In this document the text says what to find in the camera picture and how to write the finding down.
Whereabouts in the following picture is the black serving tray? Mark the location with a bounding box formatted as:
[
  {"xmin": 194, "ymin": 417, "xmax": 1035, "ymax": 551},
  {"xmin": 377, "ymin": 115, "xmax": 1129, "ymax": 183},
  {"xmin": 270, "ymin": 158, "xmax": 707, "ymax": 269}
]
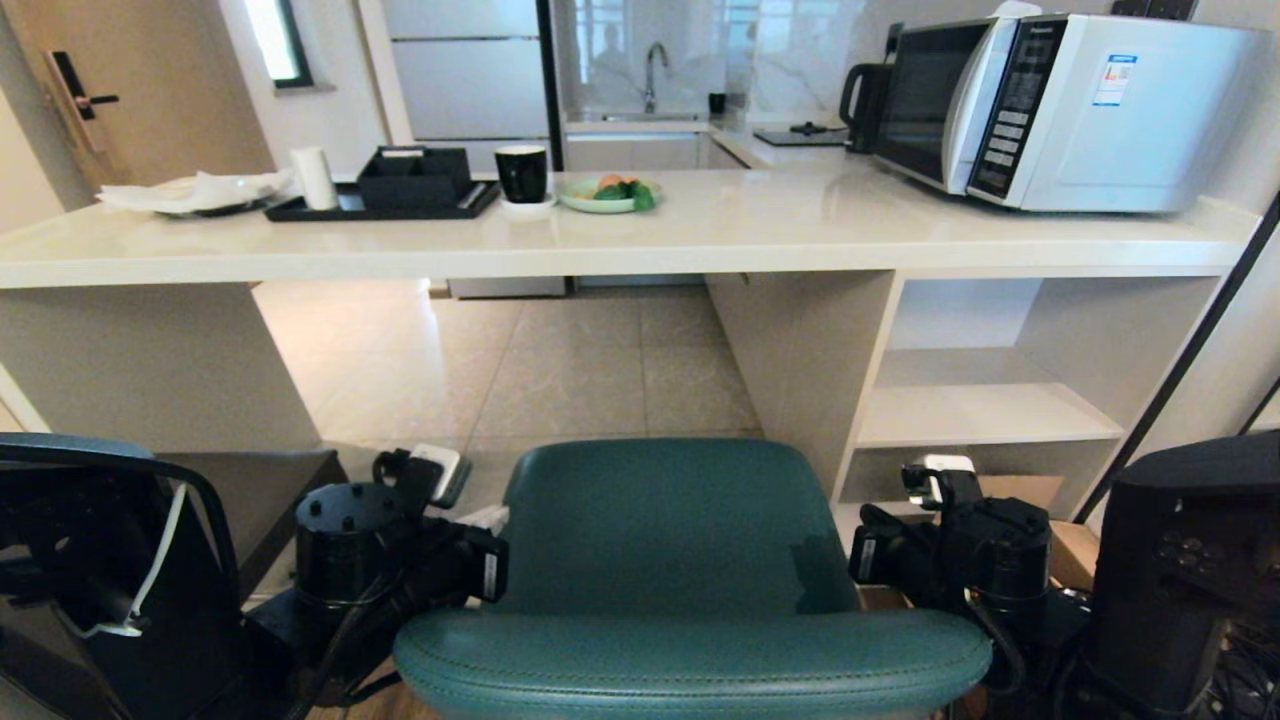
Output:
[{"xmin": 264, "ymin": 180, "xmax": 501, "ymax": 223}]

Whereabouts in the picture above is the window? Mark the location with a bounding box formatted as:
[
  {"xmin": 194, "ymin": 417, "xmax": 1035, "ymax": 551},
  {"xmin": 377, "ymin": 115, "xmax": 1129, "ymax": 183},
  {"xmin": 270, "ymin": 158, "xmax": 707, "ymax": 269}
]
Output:
[{"xmin": 243, "ymin": 0, "xmax": 314, "ymax": 92}]

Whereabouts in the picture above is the teal bar stool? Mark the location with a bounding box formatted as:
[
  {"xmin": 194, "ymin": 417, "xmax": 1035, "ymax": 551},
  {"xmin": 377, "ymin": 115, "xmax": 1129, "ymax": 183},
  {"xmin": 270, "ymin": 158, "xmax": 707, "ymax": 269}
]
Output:
[{"xmin": 392, "ymin": 438, "xmax": 993, "ymax": 720}]

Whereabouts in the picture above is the black cooktop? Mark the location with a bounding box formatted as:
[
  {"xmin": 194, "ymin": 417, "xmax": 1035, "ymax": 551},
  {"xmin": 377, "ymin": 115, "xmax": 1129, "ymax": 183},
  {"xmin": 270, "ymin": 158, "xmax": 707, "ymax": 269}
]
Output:
[{"xmin": 751, "ymin": 121, "xmax": 852, "ymax": 148}]

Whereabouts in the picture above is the black cable bundle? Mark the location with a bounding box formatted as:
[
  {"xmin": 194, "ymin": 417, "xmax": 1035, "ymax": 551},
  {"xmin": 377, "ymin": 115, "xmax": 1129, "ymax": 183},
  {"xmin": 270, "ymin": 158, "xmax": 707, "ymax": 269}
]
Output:
[{"xmin": 1205, "ymin": 615, "xmax": 1280, "ymax": 720}]

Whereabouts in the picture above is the black mug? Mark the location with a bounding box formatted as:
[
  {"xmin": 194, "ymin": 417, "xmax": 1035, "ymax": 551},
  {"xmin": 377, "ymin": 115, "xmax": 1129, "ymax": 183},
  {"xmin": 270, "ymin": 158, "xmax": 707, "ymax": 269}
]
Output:
[{"xmin": 494, "ymin": 145, "xmax": 550, "ymax": 205}]

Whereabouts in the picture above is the wooden door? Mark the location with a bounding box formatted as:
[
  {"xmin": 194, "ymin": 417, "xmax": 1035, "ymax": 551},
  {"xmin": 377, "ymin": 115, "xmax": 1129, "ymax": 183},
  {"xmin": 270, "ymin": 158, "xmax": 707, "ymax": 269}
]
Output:
[{"xmin": 0, "ymin": 0, "xmax": 273, "ymax": 193}]

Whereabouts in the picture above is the dark brown furniture panel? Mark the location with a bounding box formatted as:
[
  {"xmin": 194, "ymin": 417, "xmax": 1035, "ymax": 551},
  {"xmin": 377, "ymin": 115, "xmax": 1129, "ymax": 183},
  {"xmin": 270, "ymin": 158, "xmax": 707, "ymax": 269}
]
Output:
[{"xmin": 158, "ymin": 449, "xmax": 348, "ymax": 603}]

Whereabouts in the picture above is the pale green plate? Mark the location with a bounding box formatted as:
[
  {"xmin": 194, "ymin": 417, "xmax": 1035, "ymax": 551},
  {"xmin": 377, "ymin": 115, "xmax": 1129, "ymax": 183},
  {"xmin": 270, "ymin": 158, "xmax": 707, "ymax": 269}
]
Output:
[{"xmin": 557, "ymin": 175, "xmax": 662, "ymax": 216}]

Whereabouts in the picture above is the white cable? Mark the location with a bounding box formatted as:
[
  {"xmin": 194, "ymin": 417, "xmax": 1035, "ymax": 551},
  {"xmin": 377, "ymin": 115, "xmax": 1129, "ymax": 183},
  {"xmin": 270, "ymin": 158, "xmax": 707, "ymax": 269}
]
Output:
[{"xmin": 93, "ymin": 481, "xmax": 192, "ymax": 639}]

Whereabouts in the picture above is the cardboard box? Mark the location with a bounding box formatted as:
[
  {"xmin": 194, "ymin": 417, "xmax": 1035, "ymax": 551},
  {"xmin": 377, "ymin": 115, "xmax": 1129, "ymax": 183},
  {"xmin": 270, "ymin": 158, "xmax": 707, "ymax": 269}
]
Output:
[{"xmin": 978, "ymin": 474, "xmax": 1103, "ymax": 593}]

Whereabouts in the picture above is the black door lock handle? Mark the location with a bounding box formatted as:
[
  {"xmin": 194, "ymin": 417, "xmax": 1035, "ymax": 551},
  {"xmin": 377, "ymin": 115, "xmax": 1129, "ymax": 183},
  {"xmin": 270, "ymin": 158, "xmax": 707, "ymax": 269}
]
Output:
[{"xmin": 44, "ymin": 50, "xmax": 120, "ymax": 153}]

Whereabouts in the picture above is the black organizer box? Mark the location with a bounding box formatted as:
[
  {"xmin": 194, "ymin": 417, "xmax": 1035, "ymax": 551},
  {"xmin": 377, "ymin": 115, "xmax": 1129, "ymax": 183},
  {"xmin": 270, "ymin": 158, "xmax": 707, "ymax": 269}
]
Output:
[{"xmin": 356, "ymin": 146, "xmax": 474, "ymax": 212}]

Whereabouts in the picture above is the black slanted pole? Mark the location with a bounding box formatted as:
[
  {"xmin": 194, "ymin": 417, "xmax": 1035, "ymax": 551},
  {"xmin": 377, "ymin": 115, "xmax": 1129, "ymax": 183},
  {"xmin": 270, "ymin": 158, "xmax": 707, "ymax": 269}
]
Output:
[{"xmin": 1074, "ymin": 190, "xmax": 1280, "ymax": 523}]

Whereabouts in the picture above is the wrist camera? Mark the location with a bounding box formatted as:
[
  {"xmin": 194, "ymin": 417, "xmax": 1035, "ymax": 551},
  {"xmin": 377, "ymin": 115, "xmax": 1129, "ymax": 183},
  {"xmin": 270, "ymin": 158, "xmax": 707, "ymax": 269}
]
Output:
[
  {"xmin": 373, "ymin": 443, "xmax": 473, "ymax": 513},
  {"xmin": 901, "ymin": 454, "xmax": 988, "ymax": 513}
]

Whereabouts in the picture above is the black electric kettle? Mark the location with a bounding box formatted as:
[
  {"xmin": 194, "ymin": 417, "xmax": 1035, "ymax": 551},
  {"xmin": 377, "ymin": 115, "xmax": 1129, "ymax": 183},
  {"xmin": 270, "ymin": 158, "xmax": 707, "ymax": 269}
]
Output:
[{"xmin": 839, "ymin": 62, "xmax": 895, "ymax": 154}]

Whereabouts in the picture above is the white kitchen counter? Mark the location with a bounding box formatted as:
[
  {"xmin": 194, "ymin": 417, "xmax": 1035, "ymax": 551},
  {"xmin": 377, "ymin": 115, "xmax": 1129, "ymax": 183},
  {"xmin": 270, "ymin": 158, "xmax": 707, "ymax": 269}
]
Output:
[{"xmin": 0, "ymin": 112, "xmax": 1264, "ymax": 523}]

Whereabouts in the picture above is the white refrigerator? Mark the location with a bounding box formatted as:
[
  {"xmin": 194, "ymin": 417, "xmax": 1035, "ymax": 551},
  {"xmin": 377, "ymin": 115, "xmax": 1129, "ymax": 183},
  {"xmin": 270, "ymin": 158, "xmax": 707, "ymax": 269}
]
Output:
[{"xmin": 378, "ymin": 0, "xmax": 563, "ymax": 173}]

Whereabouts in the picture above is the white microwave oven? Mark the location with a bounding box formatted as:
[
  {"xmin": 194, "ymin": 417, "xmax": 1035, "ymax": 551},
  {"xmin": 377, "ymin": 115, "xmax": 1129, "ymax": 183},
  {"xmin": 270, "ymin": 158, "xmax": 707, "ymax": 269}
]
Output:
[{"xmin": 874, "ymin": 14, "xmax": 1273, "ymax": 214}]

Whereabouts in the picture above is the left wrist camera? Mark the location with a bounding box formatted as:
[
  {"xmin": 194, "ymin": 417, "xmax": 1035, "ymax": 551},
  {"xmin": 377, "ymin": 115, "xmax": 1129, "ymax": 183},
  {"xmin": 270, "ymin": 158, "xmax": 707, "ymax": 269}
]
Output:
[{"xmin": 373, "ymin": 443, "xmax": 473, "ymax": 513}]

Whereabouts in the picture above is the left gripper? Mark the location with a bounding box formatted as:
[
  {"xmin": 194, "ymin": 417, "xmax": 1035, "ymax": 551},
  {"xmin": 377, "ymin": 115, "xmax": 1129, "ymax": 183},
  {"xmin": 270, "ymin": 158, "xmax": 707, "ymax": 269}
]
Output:
[{"xmin": 404, "ymin": 516, "xmax": 510, "ymax": 607}]

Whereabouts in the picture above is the white crumpled napkin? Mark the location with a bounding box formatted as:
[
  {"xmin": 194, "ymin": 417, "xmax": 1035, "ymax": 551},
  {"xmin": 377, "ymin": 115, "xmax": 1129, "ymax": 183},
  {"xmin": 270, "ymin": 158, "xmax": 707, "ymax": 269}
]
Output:
[{"xmin": 96, "ymin": 169, "xmax": 297, "ymax": 217}]

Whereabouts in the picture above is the white paper roll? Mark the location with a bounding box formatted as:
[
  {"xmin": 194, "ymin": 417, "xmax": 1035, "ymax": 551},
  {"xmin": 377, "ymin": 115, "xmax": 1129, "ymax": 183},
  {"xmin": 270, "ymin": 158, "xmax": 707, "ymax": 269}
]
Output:
[{"xmin": 289, "ymin": 147, "xmax": 340, "ymax": 212}]

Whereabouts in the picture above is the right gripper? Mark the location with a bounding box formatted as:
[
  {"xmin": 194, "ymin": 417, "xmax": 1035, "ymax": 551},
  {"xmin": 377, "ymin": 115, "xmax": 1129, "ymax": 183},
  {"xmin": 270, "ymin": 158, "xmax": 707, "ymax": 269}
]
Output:
[{"xmin": 848, "ymin": 504, "xmax": 967, "ymax": 611}]

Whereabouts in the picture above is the chrome faucet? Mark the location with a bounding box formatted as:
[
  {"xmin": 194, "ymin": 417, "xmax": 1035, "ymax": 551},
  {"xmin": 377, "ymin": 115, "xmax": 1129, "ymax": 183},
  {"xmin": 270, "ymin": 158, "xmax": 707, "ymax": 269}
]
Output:
[{"xmin": 642, "ymin": 42, "xmax": 670, "ymax": 114}]

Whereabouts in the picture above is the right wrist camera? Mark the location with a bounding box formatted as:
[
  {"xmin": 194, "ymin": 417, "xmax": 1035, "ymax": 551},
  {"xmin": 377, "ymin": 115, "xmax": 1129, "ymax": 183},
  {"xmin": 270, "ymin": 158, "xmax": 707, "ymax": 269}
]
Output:
[{"xmin": 901, "ymin": 454, "xmax": 988, "ymax": 513}]

